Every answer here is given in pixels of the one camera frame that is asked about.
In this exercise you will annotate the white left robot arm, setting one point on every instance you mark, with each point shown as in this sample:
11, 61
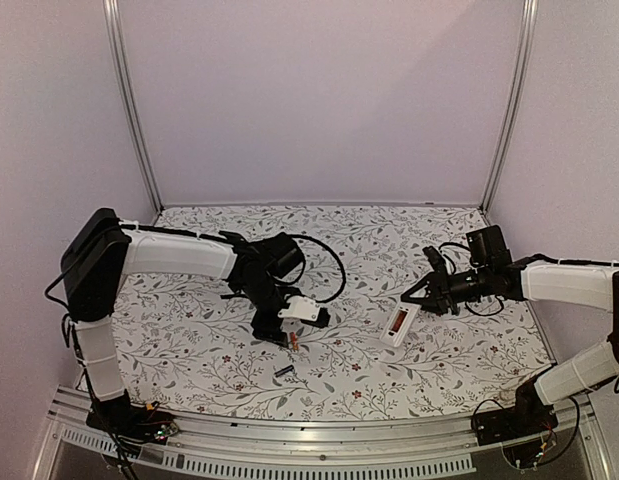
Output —
107, 251

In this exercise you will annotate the left aluminium frame post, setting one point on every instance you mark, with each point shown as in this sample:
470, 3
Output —
113, 22

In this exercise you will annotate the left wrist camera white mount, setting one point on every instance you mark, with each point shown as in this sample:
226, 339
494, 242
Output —
306, 310

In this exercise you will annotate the orange AAA battery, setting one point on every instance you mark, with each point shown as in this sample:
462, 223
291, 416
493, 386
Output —
398, 321

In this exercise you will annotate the aluminium table edge rail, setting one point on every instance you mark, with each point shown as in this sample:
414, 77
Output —
215, 447

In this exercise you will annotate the white battery cover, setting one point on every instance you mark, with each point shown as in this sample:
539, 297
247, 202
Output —
292, 338

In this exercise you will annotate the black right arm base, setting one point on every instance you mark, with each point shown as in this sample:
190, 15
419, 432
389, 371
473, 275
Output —
492, 423

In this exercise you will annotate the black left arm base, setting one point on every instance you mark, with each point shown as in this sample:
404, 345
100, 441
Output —
135, 424

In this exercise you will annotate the right aluminium frame post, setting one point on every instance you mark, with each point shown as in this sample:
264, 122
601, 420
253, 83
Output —
522, 60

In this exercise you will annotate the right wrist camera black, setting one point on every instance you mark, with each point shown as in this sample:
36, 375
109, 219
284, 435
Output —
436, 260

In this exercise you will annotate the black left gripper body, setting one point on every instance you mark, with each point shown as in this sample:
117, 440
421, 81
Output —
264, 329

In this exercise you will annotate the aluminium frame post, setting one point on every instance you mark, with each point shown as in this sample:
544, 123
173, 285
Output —
522, 60
113, 22

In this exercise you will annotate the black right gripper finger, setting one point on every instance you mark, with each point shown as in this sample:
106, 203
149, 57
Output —
440, 307
421, 293

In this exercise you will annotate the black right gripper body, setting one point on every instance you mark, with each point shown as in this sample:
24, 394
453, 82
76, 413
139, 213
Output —
441, 291

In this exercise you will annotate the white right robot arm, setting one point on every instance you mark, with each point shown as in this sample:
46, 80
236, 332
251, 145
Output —
579, 285

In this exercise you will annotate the floral patterned table mat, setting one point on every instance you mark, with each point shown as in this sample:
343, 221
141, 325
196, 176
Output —
349, 349

